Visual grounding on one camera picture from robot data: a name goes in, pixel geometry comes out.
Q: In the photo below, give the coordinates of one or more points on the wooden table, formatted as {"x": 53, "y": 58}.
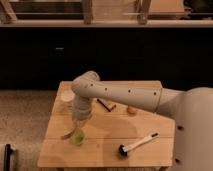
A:
{"x": 104, "y": 133}

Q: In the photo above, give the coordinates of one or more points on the small orange round object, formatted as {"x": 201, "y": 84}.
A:
{"x": 131, "y": 110}

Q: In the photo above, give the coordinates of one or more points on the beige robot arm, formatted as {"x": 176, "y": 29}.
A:
{"x": 192, "y": 111}

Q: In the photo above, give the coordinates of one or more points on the beige ribbed gripper body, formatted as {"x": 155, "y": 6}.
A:
{"x": 81, "y": 108}

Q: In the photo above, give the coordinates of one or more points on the black object on floor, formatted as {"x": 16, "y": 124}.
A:
{"x": 8, "y": 151}

